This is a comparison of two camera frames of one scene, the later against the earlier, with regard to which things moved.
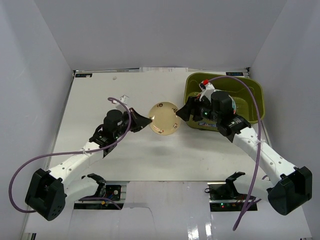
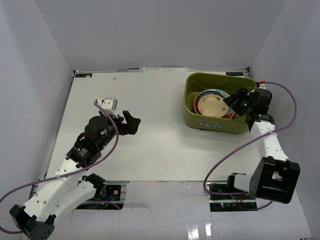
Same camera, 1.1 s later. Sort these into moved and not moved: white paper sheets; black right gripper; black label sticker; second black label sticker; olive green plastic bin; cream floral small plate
Moved: black right gripper; cream floral small plate
Not moved: white paper sheets; second black label sticker; black label sticker; olive green plastic bin
